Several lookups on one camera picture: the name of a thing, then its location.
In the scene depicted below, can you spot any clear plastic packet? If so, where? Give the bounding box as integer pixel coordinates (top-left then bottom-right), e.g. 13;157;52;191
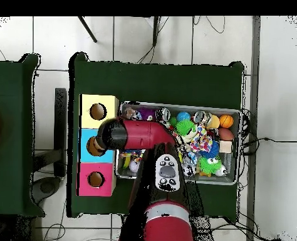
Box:
125;107;143;121

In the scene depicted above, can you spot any wooden box with three holes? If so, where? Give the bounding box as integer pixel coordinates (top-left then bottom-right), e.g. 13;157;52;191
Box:
76;94;120;197

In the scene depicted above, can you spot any purple spiky toy with eyes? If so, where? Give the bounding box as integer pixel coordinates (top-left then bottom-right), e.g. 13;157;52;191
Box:
138;107;157;121

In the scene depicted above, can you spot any white baseball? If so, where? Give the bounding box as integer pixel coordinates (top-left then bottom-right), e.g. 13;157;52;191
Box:
128;160;140;173

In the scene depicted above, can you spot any green spiky rubber ball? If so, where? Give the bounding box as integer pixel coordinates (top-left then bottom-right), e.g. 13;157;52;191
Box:
174;119;197;137

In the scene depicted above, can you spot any blue globe ball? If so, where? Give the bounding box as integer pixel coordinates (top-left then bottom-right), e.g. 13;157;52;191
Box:
176;111;191;123

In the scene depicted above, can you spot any dark green table cloth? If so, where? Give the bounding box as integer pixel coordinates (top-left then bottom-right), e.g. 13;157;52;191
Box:
0;53;46;218
66;51;246;218

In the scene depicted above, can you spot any white cloth with colourful dots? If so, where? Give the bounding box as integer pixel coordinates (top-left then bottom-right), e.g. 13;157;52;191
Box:
178;124;214;153

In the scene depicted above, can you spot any green spiky toy with eyes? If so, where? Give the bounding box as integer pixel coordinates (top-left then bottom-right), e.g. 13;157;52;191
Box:
197;155;223;176

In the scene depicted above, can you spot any brown mini football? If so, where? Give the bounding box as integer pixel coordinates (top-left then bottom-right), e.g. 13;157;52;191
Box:
217;127;235;141

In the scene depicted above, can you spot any small wooden block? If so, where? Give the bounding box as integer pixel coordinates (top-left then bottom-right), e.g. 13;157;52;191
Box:
219;140;233;154

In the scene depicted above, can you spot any orange mini basketball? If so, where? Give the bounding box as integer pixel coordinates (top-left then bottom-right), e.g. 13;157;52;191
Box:
219;114;235;129

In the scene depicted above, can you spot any black upright panel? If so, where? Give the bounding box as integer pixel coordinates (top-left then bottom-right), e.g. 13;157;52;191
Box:
54;87;68;178

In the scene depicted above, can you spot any black tripod leg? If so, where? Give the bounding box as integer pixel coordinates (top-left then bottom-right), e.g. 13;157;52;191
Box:
152;16;161;47
77;16;98;43

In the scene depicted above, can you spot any grey round stand base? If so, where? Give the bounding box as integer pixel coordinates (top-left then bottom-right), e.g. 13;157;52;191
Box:
31;176;62;205

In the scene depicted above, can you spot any shallow wire mesh bin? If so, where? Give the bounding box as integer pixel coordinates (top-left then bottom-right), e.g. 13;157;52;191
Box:
115;100;241;186

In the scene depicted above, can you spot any black cable bundle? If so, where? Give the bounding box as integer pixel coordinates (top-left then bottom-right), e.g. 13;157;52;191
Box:
239;109;297;156

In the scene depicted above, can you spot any grey floor cable cover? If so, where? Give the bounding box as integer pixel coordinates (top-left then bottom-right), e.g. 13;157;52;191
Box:
246;16;261;241

